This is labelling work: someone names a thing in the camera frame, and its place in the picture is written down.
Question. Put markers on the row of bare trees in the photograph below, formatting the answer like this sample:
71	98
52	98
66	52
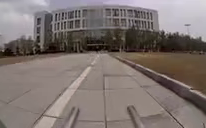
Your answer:
21	45

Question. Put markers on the dry brown grass field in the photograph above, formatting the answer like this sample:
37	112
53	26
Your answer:
177	66

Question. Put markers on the large curved grey building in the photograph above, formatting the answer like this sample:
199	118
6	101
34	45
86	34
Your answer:
101	20

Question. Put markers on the grey stone kerb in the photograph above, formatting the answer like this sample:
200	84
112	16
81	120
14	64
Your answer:
177	87

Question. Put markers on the grey concrete slab road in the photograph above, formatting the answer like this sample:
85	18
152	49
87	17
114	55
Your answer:
124	90

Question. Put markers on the lamp pole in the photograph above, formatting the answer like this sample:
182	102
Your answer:
187	29

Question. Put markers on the robot's own part stub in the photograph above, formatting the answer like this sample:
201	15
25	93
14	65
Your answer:
71	118
136	116

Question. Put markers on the robot's own part left stub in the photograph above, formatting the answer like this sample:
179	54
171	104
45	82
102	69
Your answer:
71	118

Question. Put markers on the row of green trees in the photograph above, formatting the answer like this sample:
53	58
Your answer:
171	42

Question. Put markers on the robot's own part right stub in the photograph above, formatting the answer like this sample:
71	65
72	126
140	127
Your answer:
136	116

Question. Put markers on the brown grass strip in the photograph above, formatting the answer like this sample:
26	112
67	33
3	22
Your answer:
11	60

